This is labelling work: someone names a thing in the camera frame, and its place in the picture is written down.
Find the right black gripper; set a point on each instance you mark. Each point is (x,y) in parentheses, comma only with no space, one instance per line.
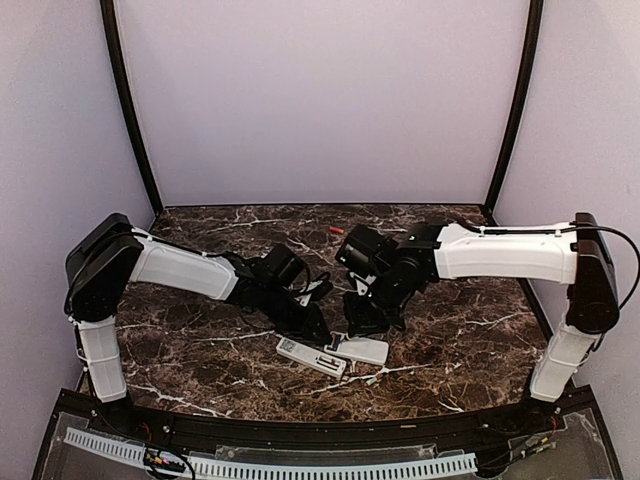
(359,324)

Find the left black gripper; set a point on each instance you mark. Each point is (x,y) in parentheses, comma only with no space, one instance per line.
(305,328)

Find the grey remote control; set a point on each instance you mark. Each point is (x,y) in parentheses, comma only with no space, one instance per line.
(365,350)

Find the white slim remote control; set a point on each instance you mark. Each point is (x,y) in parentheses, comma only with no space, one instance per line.
(311,358)

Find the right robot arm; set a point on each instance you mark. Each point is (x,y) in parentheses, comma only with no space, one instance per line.
(386,274)

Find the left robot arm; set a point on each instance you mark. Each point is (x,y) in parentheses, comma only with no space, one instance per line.
(116,254)

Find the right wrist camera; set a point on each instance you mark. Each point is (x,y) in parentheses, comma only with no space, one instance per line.
(361,284)

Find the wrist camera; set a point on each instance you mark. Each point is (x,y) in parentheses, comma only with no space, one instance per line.
(361,284)
(315,291)

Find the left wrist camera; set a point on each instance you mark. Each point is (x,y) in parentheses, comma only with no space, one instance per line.
(315,291)

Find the right black frame post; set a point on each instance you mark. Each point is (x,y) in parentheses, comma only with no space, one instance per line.
(521,89)

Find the black frame post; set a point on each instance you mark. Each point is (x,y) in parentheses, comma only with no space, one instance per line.
(521,89)
(128,109)

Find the black front rail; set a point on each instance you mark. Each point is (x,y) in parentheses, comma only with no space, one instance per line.
(483,430)

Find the white slotted cable duct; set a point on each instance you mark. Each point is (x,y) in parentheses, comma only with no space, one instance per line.
(251,463)

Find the left black frame post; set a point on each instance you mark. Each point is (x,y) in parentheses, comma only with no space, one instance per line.
(128,109)

